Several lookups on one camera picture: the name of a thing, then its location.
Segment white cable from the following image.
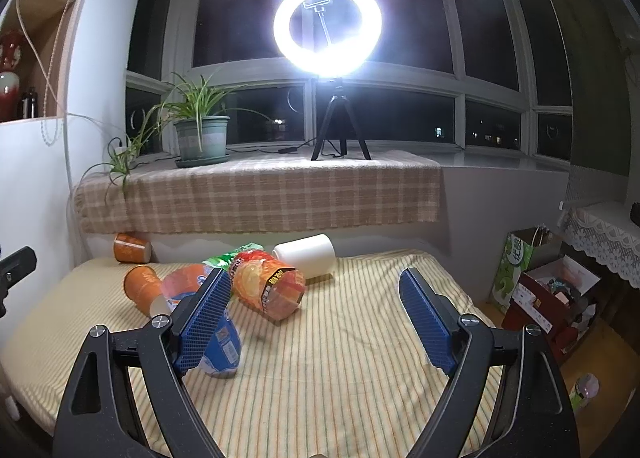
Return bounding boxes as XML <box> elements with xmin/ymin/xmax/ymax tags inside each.
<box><xmin>15</xmin><ymin>0</ymin><xmax>76</xmax><ymax>239</ymax></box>

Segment brown checked cloth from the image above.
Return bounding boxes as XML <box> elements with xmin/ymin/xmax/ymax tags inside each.
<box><xmin>74</xmin><ymin>150</ymin><xmax>444</xmax><ymax>235</ymax></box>

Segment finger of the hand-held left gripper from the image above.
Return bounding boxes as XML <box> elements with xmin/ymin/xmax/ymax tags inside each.
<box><xmin>0</xmin><ymin>247</ymin><xmax>38</xmax><ymax>315</ymax></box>

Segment green paper bag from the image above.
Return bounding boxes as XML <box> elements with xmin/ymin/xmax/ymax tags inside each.
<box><xmin>492</xmin><ymin>227</ymin><xmax>564</xmax><ymax>312</ymax></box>

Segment green spider plant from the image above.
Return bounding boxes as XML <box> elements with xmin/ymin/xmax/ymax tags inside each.
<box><xmin>84</xmin><ymin>69</ymin><xmax>282</xmax><ymax>200</ymax></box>

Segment yellow striped sheet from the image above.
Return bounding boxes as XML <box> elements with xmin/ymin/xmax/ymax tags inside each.
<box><xmin>0</xmin><ymin>250</ymin><xmax>507</xmax><ymax>458</ymax></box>

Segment red ceramic vase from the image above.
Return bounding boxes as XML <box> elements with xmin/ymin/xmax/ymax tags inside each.
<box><xmin>0</xmin><ymin>30</ymin><xmax>27</xmax><ymax>122</ymax></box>

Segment small pink-capped bottle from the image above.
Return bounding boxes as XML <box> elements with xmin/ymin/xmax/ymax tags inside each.
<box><xmin>569</xmin><ymin>373</ymin><xmax>600</xmax><ymax>415</ymax></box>

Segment white ring light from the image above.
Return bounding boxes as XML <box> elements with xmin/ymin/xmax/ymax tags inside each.
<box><xmin>272</xmin><ymin>0</ymin><xmax>385</xmax><ymax>80</ymax></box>

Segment green pot saucer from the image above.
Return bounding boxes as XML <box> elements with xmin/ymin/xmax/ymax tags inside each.
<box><xmin>174</xmin><ymin>153</ymin><xmax>232</xmax><ymax>169</ymax></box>

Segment white window frame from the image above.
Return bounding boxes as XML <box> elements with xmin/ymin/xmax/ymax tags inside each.
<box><xmin>124</xmin><ymin>0</ymin><xmax>576</xmax><ymax>174</ymax></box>

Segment dark green curtain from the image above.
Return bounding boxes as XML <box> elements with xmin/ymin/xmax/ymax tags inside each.
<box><xmin>520</xmin><ymin>0</ymin><xmax>640</xmax><ymax>211</ymax></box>

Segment dark small bottle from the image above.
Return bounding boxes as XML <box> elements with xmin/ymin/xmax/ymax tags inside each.
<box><xmin>20</xmin><ymin>86</ymin><xmax>39</xmax><ymax>119</ymax></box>

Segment red orange noodle cup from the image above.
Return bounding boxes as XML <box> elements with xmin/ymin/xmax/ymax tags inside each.
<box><xmin>231</xmin><ymin>249</ymin><xmax>306</xmax><ymax>322</ymax></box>

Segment green snack packet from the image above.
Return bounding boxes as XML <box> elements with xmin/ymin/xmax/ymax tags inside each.
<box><xmin>202</xmin><ymin>241</ymin><xmax>264</xmax><ymax>273</ymax></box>

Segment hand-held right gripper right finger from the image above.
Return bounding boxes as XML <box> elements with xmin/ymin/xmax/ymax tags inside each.
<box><xmin>398</xmin><ymin>266</ymin><xmax>581</xmax><ymax>458</ymax></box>

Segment white lace cloth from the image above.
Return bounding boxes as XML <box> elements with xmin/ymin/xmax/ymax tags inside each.
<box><xmin>557</xmin><ymin>202</ymin><xmax>640</xmax><ymax>292</ymax></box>

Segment black tripod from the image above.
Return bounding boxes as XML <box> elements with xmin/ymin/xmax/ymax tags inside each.
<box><xmin>309</xmin><ymin>78</ymin><xmax>372</xmax><ymax>162</ymax></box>

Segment black power cable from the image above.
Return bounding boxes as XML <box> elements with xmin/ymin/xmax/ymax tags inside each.
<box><xmin>226</xmin><ymin>140</ymin><xmax>342</xmax><ymax>159</ymax></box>

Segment grey green flower pot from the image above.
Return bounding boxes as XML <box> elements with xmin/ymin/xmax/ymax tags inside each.
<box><xmin>173</xmin><ymin>116</ymin><xmax>231</xmax><ymax>162</ymax></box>

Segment wooden shelf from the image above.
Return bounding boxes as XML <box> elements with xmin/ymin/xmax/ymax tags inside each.
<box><xmin>0</xmin><ymin>0</ymin><xmax>109</xmax><ymax>125</ymax></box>

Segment orange paper cup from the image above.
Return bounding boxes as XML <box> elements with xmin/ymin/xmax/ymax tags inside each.
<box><xmin>124</xmin><ymin>264</ymin><xmax>174</xmax><ymax>318</ymax></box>
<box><xmin>113</xmin><ymin>232</ymin><xmax>153</xmax><ymax>264</ymax></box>

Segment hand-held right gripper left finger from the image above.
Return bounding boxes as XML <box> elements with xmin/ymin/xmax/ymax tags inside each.
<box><xmin>52</xmin><ymin>266</ymin><xmax>233</xmax><ymax>458</ymax></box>

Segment red cardboard box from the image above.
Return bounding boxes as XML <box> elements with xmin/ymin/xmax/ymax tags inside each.
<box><xmin>501</xmin><ymin>270</ymin><xmax>599</xmax><ymax>355</ymax></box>

